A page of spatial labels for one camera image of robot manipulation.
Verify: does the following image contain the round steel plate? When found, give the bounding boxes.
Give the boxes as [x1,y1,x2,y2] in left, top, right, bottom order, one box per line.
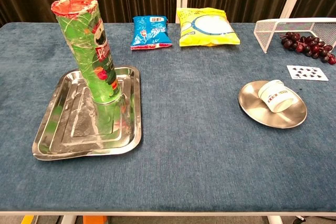
[238,80,308,130]

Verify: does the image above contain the black floor cable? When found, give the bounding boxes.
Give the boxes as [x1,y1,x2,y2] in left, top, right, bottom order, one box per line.
[293,215,336,223]

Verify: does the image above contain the blue snack bag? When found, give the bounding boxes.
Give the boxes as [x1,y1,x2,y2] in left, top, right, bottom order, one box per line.
[130,15,173,51]

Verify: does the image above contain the white wire mesh basket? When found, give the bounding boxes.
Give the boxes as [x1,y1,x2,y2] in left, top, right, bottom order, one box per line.
[253,17,336,54]

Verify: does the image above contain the dark red grape bunch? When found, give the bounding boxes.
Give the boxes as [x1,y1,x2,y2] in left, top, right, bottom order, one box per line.
[279,31,336,65]

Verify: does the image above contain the rectangular steel tray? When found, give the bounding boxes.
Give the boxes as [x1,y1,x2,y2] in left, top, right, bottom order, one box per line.
[31,65,143,162]

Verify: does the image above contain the white table frame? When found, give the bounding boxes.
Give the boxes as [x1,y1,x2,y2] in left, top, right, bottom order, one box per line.
[0,210,336,224]

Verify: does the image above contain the orange plastic object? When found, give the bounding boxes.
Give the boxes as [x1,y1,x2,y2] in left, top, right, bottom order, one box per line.
[83,216,108,224]

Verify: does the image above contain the small white cup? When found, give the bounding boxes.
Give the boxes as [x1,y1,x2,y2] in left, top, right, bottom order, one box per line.
[257,79,295,114]

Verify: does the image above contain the spades playing card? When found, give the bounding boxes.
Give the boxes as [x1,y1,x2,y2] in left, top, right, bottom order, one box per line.
[286,65,329,82]

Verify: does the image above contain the green chips can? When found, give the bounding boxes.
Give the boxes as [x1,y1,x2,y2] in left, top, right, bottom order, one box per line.
[50,0,123,105]

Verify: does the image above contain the blue table cloth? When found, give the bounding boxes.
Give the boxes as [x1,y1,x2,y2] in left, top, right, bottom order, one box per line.
[0,22,336,213]

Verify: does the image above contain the yellow snack bag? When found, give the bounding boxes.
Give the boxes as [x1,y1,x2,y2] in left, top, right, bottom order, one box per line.
[176,7,241,48]

